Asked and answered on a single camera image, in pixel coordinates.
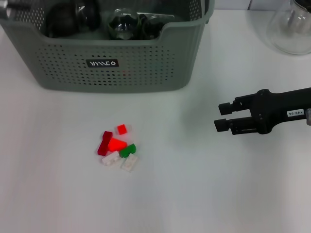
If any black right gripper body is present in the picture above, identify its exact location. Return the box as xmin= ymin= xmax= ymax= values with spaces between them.
xmin=252 ymin=86 xmax=311 ymax=135

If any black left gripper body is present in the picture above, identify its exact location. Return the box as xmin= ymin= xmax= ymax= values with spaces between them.
xmin=9 ymin=0 xmax=46 ymax=10

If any white building plate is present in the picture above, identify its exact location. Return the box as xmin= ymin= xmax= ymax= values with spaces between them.
xmin=121 ymin=154 xmax=139 ymax=172

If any dark red long brick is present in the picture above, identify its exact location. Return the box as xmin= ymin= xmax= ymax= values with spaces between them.
xmin=97 ymin=131 xmax=114 ymax=156

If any grey-green perforated storage bin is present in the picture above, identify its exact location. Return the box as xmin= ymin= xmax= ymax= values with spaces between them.
xmin=0 ymin=0 xmax=216 ymax=94

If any black cast iron teapot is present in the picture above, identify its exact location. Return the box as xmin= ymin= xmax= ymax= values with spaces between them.
xmin=46 ymin=4 xmax=76 ymax=38

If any clear glass carafe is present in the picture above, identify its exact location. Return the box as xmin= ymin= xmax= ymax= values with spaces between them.
xmin=266 ymin=0 xmax=311 ymax=56

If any green building brick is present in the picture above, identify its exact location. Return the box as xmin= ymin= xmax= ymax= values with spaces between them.
xmin=119 ymin=143 xmax=138 ymax=158

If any bright red large brick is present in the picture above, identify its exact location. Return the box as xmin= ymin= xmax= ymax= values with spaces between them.
xmin=107 ymin=137 xmax=128 ymax=153

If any white building brick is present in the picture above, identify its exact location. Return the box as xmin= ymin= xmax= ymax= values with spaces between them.
xmin=101 ymin=153 xmax=121 ymax=166

